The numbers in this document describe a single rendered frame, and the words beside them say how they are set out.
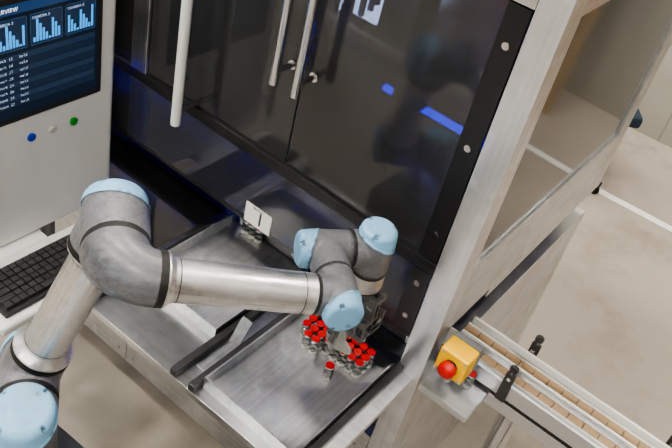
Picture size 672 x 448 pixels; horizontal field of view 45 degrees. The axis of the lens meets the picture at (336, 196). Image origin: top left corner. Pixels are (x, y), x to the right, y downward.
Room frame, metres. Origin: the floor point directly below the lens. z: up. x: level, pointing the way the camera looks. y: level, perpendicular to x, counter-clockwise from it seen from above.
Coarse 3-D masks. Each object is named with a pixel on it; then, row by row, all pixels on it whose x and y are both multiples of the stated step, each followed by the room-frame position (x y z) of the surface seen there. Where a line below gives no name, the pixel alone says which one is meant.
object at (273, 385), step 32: (288, 320) 1.33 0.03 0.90; (256, 352) 1.23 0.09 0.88; (288, 352) 1.25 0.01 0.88; (320, 352) 1.28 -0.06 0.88; (224, 384) 1.12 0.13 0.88; (256, 384) 1.14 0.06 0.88; (288, 384) 1.16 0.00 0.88; (320, 384) 1.18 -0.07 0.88; (352, 384) 1.21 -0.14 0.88; (256, 416) 1.06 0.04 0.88; (288, 416) 1.08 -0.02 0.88; (320, 416) 1.10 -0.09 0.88
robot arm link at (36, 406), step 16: (16, 384) 0.89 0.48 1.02; (32, 384) 0.89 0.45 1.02; (48, 384) 0.92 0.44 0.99; (0, 400) 0.85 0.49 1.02; (16, 400) 0.86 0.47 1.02; (32, 400) 0.86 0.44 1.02; (48, 400) 0.87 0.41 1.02; (0, 416) 0.82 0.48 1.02; (16, 416) 0.83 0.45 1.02; (32, 416) 0.84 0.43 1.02; (48, 416) 0.84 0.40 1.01; (0, 432) 0.80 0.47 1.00; (16, 432) 0.80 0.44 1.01; (32, 432) 0.81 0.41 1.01; (48, 432) 0.83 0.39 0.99
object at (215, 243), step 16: (224, 224) 1.61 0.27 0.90; (240, 224) 1.65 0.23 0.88; (192, 240) 1.51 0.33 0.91; (208, 240) 1.55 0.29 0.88; (224, 240) 1.57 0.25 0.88; (240, 240) 1.58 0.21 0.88; (176, 256) 1.46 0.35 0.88; (192, 256) 1.48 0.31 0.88; (208, 256) 1.49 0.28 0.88; (224, 256) 1.51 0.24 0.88; (240, 256) 1.52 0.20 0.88; (256, 256) 1.54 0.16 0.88; (272, 256) 1.55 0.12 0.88; (176, 304) 1.30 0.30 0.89; (192, 320) 1.27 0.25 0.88; (208, 320) 1.28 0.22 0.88; (224, 320) 1.30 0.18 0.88
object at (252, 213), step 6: (246, 204) 1.54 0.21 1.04; (252, 204) 1.53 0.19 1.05; (246, 210) 1.54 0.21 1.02; (252, 210) 1.53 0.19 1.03; (258, 210) 1.52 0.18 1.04; (246, 216) 1.54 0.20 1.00; (252, 216) 1.53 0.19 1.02; (258, 216) 1.52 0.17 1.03; (264, 216) 1.51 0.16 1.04; (252, 222) 1.53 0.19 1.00; (264, 222) 1.51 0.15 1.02; (270, 222) 1.50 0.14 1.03; (258, 228) 1.52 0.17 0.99; (264, 228) 1.51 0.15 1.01
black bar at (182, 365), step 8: (248, 312) 1.32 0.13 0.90; (256, 312) 1.33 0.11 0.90; (264, 312) 1.35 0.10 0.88; (232, 328) 1.26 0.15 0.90; (216, 336) 1.23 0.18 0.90; (224, 336) 1.23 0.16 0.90; (208, 344) 1.20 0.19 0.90; (216, 344) 1.21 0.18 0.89; (192, 352) 1.16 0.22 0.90; (200, 352) 1.17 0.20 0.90; (208, 352) 1.19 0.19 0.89; (184, 360) 1.14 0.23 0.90; (192, 360) 1.14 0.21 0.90; (176, 368) 1.11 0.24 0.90; (184, 368) 1.12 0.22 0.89; (176, 376) 1.10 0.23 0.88
